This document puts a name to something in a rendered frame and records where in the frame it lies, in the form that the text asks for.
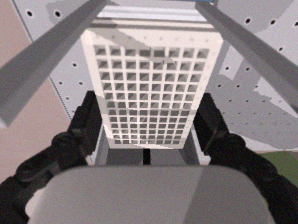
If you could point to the light grey perforated base plate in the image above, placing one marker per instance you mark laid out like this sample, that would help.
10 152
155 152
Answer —
249 105

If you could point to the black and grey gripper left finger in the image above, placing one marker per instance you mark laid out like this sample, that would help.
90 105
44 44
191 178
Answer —
67 150

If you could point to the white well plate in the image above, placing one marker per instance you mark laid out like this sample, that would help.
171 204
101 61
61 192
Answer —
146 94

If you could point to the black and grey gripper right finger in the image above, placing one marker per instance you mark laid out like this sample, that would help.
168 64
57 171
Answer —
229 150

